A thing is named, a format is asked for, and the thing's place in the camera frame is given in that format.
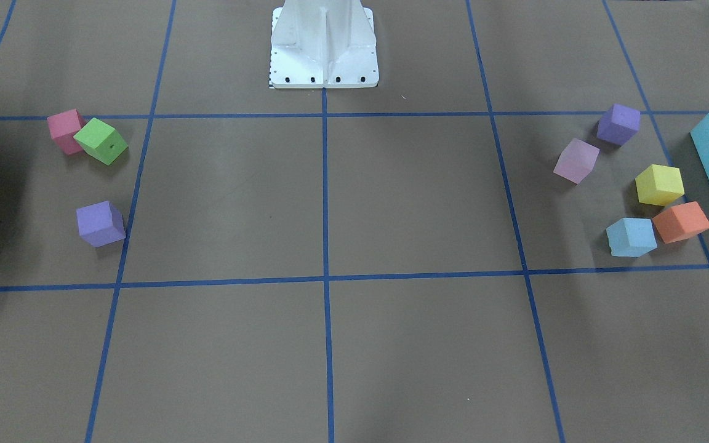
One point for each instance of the purple foam block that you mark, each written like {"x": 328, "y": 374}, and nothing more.
{"x": 618, "y": 124}
{"x": 100, "y": 224}

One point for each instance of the pink foam block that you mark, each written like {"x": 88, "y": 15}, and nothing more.
{"x": 63, "y": 127}

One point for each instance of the green foam block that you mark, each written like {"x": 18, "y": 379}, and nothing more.
{"x": 101, "y": 141}

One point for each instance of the lilac foam block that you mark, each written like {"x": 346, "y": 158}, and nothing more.
{"x": 576, "y": 161}

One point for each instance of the light blue foam block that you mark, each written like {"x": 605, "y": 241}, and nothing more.
{"x": 631, "y": 237}

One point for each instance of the yellow foam block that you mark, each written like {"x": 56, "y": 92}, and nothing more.
{"x": 659, "y": 185}

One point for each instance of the orange foam block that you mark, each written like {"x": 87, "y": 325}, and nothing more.
{"x": 680, "y": 222}

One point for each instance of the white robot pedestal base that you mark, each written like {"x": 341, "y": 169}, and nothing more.
{"x": 323, "y": 44}

